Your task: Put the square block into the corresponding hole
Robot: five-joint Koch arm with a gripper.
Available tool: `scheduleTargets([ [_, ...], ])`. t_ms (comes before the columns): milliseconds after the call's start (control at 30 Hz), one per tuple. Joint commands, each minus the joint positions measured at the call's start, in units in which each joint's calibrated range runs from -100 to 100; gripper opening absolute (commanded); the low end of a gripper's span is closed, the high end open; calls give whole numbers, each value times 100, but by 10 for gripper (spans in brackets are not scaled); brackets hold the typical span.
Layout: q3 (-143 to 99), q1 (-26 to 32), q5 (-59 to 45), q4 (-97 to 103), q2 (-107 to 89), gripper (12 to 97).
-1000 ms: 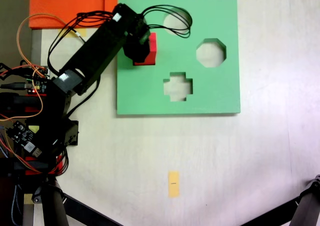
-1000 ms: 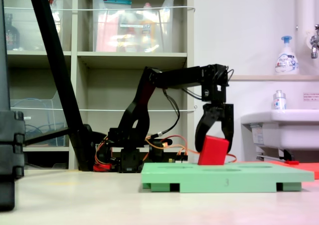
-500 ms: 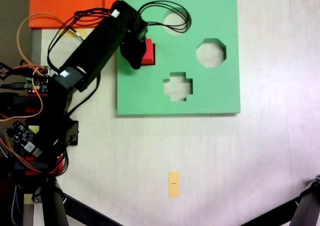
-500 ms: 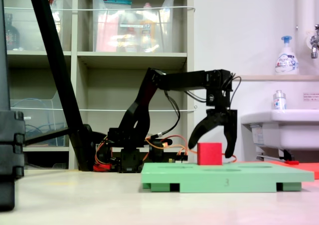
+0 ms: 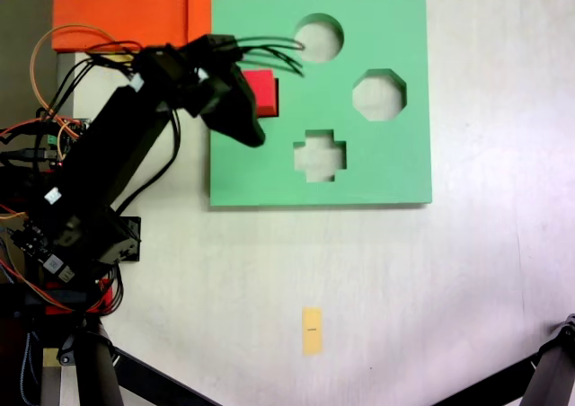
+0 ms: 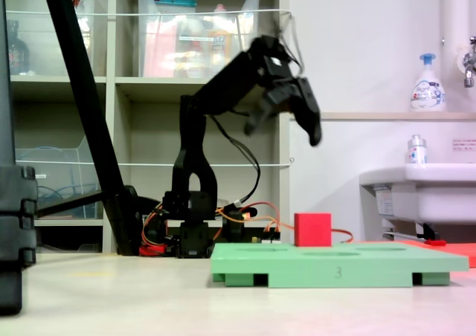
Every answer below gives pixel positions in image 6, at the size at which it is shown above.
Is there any large clear plastic bin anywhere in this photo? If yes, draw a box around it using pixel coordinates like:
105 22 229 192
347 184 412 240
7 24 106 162
136 0 261 80

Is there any metal faucet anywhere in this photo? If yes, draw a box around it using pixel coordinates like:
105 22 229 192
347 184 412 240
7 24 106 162
460 36 476 88

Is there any narrow clear plastic bin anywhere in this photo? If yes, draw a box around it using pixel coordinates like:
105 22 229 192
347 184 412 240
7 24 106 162
5 0 97 77

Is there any pink package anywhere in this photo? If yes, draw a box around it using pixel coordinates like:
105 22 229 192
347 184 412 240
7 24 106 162
143 19 178 77

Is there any beige shelf unit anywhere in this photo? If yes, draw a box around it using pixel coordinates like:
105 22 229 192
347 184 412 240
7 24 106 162
5 0 291 255

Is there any pink-capped spray bottle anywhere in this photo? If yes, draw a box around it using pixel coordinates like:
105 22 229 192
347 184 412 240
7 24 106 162
210 3 234 77

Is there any dark grey upright panel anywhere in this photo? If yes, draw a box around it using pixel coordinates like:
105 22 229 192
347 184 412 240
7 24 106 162
0 0 18 166

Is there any small clear sanitizer bottle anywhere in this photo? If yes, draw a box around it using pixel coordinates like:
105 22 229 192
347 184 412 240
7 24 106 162
407 134 428 165

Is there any red square block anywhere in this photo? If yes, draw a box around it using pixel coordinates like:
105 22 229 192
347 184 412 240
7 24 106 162
294 212 332 248

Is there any sink sticker label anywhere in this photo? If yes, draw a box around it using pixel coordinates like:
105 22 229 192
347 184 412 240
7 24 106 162
373 185 395 218

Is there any small circuit board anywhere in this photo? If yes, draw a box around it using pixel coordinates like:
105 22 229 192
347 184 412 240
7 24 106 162
251 231 282 245

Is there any green shape-hole board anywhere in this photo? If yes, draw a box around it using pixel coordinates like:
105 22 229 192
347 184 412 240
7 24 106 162
210 242 469 288

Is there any orange cable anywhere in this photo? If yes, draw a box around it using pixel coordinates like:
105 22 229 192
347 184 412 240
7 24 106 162
215 201 354 244

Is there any white sink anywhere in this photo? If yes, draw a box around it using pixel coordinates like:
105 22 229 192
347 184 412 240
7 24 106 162
358 163 476 226

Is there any low clear plastic bin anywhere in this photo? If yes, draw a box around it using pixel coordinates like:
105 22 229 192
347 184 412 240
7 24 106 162
14 135 104 219

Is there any black table clamp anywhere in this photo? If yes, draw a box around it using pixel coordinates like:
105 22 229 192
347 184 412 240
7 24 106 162
222 215 247 246

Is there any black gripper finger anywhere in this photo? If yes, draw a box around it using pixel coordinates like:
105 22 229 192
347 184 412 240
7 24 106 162
289 77 323 147
243 100 278 136

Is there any teal-topped package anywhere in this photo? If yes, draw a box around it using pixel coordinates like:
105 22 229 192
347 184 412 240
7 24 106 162
154 0 197 14

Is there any white shelf guard wire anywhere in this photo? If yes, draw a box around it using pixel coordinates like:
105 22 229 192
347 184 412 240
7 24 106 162
5 8 293 20
14 158 295 168

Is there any red cable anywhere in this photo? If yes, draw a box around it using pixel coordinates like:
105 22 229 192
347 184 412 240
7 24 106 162
139 239 167 257

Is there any dark round bottle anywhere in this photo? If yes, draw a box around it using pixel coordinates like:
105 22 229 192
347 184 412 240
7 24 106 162
6 19 30 76

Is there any orange flat block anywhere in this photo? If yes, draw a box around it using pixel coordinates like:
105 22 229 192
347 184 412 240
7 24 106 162
356 239 476 268

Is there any white blue soap pump bottle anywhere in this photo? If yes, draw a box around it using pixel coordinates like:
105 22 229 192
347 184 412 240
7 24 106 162
410 53 447 113

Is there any notched black stack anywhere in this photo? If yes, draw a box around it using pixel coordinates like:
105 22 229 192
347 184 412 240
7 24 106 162
0 164 38 317

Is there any white wall label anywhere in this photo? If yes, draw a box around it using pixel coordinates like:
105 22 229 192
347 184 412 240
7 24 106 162
451 138 476 152

